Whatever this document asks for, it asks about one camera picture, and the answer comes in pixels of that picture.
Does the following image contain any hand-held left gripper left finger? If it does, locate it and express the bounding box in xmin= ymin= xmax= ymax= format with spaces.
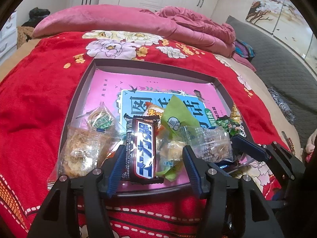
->
xmin=27 ymin=144 xmax=127 ymax=238

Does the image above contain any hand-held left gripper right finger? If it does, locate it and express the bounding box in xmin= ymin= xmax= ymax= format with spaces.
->
xmin=182 ymin=144 xmax=284 ymax=238

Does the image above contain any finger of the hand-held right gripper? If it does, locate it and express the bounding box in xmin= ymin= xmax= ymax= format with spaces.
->
xmin=232 ymin=134 xmax=307 ymax=181

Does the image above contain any yellow pastry green packet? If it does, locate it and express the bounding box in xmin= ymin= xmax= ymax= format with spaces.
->
xmin=157 ymin=138 xmax=192 ymax=182

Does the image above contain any dark cartoon snack packet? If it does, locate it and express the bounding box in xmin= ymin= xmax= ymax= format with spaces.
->
xmin=215 ymin=115 xmax=239 ymax=136

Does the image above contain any blue cookie packet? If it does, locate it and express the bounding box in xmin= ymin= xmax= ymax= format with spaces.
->
xmin=217 ymin=163 xmax=234 ymax=172

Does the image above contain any dark chocolate bar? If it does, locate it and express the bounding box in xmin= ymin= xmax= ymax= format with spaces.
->
xmin=124 ymin=115 xmax=164 ymax=184

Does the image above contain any gold snack packet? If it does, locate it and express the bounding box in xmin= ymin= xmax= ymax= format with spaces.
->
xmin=230 ymin=104 xmax=242 ymax=127

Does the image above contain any clear nut bar packet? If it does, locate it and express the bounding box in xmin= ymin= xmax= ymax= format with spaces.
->
xmin=183 ymin=125 xmax=234 ymax=163

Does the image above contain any clear flaky pastry packet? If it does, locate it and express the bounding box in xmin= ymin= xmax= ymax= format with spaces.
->
xmin=59 ymin=123 xmax=120 ymax=178

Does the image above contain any round pastry green label packet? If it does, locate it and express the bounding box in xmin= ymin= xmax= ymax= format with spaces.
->
xmin=86 ymin=102 xmax=120 ymax=133

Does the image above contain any green cartoon snack packet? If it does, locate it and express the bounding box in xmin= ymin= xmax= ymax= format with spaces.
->
xmin=160 ymin=94 xmax=200 ymax=136

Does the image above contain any orange bread packet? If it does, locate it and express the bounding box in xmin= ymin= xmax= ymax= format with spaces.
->
xmin=142 ymin=101 xmax=167 ymax=130

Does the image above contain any shallow grey cardboard box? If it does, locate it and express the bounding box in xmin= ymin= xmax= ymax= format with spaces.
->
xmin=47 ymin=58 xmax=251 ymax=199

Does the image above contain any pink patterned cloth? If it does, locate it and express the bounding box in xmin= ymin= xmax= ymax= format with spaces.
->
xmin=305 ymin=133 xmax=317 ymax=164

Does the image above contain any dark patterned cloth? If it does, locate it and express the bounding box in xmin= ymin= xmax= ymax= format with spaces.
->
xmin=267 ymin=86 xmax=297 ymax=125

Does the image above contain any colourful striped cloth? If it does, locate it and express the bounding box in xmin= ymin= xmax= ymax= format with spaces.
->
xmin=233 ymin=38 xmax=256 ymax=63

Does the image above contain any red floral blanket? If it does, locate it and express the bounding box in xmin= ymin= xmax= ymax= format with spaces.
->
xmin=0 ymin=30 xmax=298 ymax=238

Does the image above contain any crumpled pink blanket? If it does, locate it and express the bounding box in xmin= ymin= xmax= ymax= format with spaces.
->
xmin=156 ymin=6 xmax=236 ymax=56

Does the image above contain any pink quilt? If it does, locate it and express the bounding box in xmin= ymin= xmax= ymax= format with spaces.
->
xmin=32 ymin=4 xmax=258 ymax=73

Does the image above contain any tan knit blanket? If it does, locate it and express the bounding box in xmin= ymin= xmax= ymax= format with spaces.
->
xmin=15 ymin=25 xmax=34 ymax=48

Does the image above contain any white drawer cabinet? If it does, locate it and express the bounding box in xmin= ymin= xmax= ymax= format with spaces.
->
xmin=0 ymin=11 xmax=18 ymax=65

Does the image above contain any dark clothes pile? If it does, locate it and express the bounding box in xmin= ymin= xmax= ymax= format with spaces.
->
xmin=21 ymin=7 xmax=50 ymax=28

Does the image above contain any flower wall mural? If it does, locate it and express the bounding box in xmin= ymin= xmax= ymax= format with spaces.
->
xmin=245 ymin=0 xmax=317 ymax=73

